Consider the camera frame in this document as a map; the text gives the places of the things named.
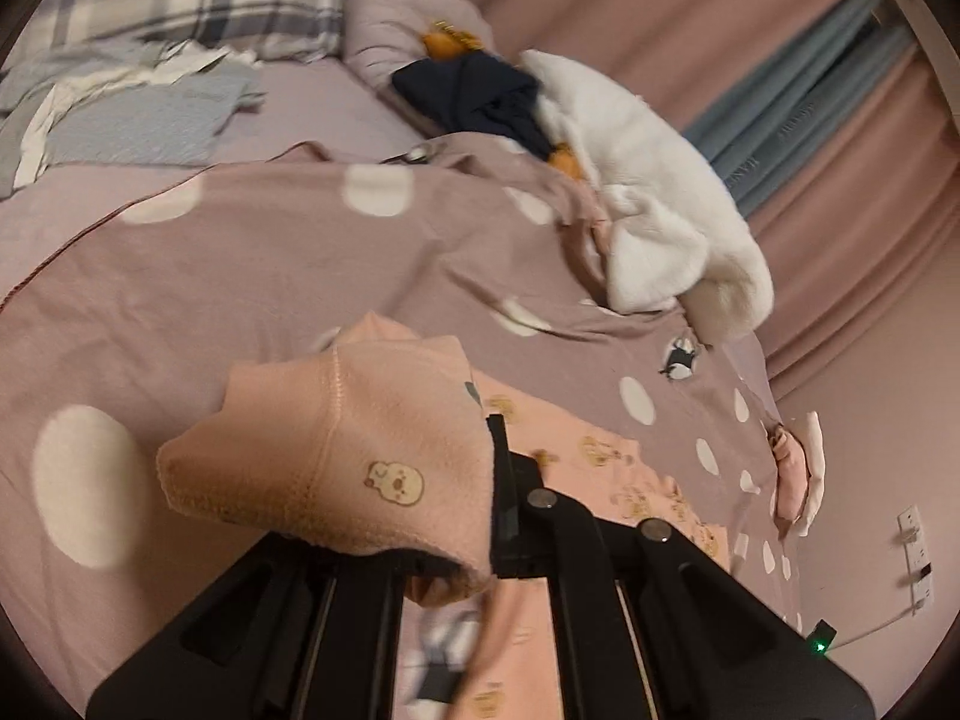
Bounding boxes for white fluffy blanket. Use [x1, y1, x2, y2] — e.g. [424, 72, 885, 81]
[517, 49, 775, 338]

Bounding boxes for white cable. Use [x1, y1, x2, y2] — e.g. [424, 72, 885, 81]
[829, 592, 931, 650]

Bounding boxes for small pink white cloth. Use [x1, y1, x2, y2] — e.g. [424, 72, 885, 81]
[765, 411, 826, 537]

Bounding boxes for navy blue cloth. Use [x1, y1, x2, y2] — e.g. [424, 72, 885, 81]
[391, 51, 556, 162]

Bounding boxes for lavender pillow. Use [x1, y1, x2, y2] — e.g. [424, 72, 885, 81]
[341, 0, 496, 91]

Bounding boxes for pink printed baby garment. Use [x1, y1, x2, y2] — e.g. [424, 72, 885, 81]
[156, 313, 732, 720]

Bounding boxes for mauve polka dot duvet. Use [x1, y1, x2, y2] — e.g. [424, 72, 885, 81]
[0, 131, 800, 720]

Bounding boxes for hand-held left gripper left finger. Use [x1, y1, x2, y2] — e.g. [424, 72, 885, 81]
[86, 531, 407, 720]

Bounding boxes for blue curtain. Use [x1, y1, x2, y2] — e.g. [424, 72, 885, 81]
[682, 0, 923, 215]

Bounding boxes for white wall socket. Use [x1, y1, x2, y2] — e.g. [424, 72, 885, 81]
[896, 504, 935, 605]

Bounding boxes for folded light blue garment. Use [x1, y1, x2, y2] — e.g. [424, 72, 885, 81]
[41, 64, 267, 167]

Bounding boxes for orange plush toy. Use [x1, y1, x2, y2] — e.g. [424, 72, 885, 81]
[416, 19, 586, 181]

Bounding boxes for pink curtain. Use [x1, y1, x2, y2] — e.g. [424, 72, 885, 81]
[442, 0, 960, 398]

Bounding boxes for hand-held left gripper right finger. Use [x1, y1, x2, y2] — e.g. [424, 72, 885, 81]
[486, 414, 876, 720]

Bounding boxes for lavender bed sheet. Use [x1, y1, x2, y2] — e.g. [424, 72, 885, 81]
[0, 60, 428, 286]

